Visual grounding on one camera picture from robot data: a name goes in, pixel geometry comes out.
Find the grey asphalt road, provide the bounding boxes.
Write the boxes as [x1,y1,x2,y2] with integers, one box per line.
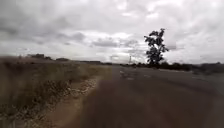
[63,64,224,128]

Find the dry grass field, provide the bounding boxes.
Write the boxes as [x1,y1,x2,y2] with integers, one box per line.
[0,56,113,128]

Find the brown dirt verge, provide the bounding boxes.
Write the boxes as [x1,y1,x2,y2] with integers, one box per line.
[39,76,103,128]

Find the tall dark tree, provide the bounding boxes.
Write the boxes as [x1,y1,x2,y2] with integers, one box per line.
[143,28,170,67]

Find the dark line of bushes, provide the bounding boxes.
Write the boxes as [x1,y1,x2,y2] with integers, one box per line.
[133,61,224,76]

